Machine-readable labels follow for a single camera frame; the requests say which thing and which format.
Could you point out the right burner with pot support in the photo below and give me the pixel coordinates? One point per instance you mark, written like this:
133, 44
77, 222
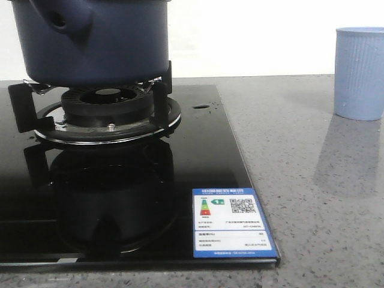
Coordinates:
99, 115

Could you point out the blue energy label sticker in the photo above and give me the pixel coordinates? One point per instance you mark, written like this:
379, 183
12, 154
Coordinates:
228, 223

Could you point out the light blue ribbed plastic cup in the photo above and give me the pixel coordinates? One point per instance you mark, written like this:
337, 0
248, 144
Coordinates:
358, 84

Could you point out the dark blue cooking pot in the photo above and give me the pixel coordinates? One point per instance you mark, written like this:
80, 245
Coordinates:
92, 43

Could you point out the black glass gas stove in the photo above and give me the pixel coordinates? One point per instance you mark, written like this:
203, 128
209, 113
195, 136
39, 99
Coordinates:
124, 205

